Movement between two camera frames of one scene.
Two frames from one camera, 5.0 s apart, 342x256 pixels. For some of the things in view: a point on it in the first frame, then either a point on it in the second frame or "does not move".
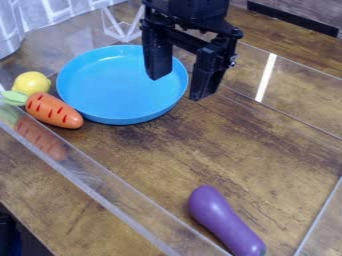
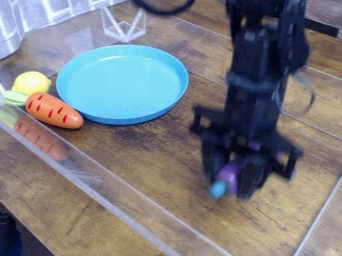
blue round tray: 106,83 does not move
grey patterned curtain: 23,16 does not move
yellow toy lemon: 31,82 does not move
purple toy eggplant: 216,214 to 225,187
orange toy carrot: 46,107 does not move
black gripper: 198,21 to 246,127
